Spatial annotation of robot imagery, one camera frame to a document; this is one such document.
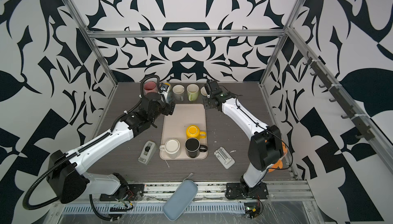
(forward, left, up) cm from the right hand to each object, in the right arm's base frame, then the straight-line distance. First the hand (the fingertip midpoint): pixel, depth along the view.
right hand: (209, 98), depth 88 cm
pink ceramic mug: (+17, +39, -7) cm, 43 cm away
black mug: (-24, +10, -9) cm, 28 cm away
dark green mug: (+3, +3, +2) cm, 5 cm away
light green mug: (+16, +10, -12) cm, 23 cm away
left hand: (-4, +23, +9) cm, 25 cm away
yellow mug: (-16, +9, -9) cm, 20 cm away
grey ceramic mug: (+14, +20, -8) cm, 25 cm away
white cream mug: (-24, +21, -11) cm, 33 cm away
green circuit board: (-50, -18, -20) cm, 57 cm away
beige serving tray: (-11, +20, -11) cm, 25 cm away
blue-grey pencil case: (-46, +15, -14) cm, 51 cm away
